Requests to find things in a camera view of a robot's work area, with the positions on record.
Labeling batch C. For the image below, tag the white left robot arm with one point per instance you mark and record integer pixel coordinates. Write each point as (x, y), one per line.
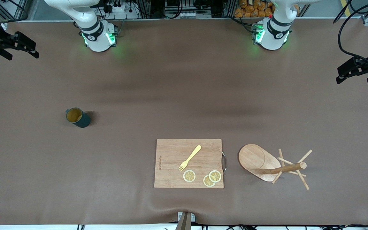
(275, 35)

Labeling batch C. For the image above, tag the wooden mug tree rack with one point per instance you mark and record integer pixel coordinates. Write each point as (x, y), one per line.
(251, 158)

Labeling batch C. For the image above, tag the white power strip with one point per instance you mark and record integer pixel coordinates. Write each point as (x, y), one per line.
(120, 9)

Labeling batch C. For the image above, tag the bag of oranges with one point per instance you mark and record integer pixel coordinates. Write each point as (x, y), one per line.
(254, 11)

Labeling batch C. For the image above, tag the brown table cover mat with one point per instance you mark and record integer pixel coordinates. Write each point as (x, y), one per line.
(107, 179)

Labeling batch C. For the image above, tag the lemon slice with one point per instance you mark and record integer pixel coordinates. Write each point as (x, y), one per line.
(215, 176)
(189, 176)
(206, 183)

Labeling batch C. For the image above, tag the yellow plastic fork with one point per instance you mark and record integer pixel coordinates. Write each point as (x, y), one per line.
(190, 157)

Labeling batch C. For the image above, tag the wooden cutting board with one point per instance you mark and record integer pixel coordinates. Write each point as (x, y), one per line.
(171, 172)

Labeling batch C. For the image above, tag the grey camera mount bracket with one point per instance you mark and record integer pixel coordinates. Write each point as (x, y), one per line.
(185, 222)

